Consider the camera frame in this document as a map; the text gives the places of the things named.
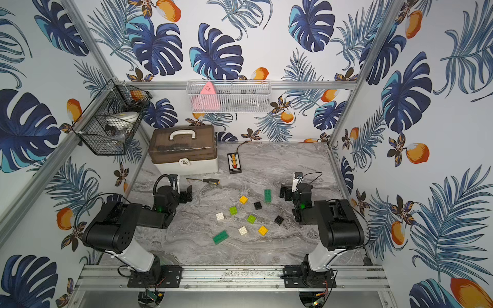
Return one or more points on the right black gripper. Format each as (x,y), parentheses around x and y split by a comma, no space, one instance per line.
(288,192)

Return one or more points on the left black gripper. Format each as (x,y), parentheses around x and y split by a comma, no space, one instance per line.
(184,194)

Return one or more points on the dark green long lego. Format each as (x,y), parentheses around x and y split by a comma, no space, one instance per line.
(221,237)
(267,196)

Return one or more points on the yellow lego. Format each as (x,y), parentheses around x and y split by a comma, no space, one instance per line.
(243,200)
(263,230)

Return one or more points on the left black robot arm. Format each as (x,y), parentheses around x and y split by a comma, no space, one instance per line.
(112,232)

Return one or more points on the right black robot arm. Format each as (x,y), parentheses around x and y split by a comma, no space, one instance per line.
(339,231)

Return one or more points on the lime lego right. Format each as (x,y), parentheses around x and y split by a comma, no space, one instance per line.
(251,219)

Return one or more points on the cream lego lower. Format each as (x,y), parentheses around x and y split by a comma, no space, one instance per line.
(243,231)

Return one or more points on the brown lidded storage box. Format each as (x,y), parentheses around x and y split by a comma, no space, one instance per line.
(184,150)

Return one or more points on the black remote control box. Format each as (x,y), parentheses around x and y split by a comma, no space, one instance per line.
(234,163)

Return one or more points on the white object in basket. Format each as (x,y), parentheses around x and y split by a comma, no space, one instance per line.
(123,120)

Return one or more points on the pink triangle object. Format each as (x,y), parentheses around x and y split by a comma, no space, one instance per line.
(207,100)

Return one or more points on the yellow handled screwdriver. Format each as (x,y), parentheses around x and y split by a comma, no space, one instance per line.
(206,180)

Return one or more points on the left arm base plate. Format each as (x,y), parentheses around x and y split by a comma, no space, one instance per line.
(168,276)

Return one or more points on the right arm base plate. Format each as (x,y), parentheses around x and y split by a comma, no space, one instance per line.
(302,276)

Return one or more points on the clear wall shelf tray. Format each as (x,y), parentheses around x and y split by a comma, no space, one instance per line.
(236,96)

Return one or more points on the black wire basket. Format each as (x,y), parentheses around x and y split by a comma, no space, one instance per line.
(114,98)

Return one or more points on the aluminium front rail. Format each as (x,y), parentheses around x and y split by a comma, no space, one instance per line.
(236,278)

